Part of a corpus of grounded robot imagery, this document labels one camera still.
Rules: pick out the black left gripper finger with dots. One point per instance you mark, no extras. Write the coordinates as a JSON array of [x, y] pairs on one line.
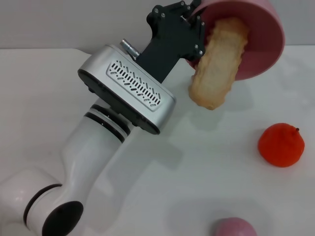
[[195, 6], [199, 37]]

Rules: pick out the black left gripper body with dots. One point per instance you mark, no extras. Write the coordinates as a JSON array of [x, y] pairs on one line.
[[169, 39]]

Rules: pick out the orange striped bread roll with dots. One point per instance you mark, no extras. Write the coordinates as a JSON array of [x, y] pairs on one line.
[[216, 66]]

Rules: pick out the pink plastic bowl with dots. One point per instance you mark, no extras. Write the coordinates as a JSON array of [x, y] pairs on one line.
[[261, 44]]

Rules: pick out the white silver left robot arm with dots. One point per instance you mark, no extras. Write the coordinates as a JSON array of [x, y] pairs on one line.
[[86, 157]]

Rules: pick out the orange red pear-shaped bread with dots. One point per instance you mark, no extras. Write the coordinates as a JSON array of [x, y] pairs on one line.
[[280, 146]]

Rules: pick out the pink round bread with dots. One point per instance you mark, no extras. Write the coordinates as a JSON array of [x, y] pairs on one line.
[[236, 228]]

